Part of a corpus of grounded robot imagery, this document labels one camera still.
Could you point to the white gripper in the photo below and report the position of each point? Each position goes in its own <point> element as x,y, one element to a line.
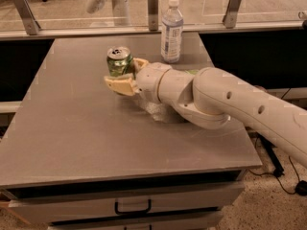
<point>150,80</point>

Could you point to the green soda can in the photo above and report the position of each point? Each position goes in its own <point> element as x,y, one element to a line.
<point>119,61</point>

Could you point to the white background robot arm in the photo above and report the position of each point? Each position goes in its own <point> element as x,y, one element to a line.
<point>119,8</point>

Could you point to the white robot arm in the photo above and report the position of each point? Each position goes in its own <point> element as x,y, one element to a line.
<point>212,96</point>

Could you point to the clear plastic water bottle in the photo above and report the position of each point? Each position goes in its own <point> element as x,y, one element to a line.
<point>171,32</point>

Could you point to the green chip bag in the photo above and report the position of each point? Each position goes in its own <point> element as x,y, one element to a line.
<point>192,72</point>

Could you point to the lower grey drawer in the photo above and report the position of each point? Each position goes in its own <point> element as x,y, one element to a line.
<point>186,221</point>

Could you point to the grey drawer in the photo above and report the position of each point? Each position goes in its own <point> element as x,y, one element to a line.
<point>101,205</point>
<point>186,221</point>

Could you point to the upper grey drawer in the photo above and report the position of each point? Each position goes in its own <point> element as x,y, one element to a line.
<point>101,205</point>

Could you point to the black table leg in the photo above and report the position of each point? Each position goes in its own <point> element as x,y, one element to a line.
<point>267,145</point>

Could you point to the middle metal bracket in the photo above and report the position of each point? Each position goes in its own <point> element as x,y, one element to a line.
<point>153,15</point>

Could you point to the metal bracket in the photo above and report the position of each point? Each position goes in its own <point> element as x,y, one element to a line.
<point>31,26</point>
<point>153,15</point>
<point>230,17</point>

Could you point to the metal window rail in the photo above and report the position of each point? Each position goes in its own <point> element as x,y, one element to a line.
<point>144,30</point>

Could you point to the left metal bracket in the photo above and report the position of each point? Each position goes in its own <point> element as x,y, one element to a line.
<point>31,26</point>

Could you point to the right metal bracket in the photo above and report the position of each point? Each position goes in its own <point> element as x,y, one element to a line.
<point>230,17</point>

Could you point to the black upper drawer handle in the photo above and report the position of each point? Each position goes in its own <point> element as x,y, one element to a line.
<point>132,206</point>

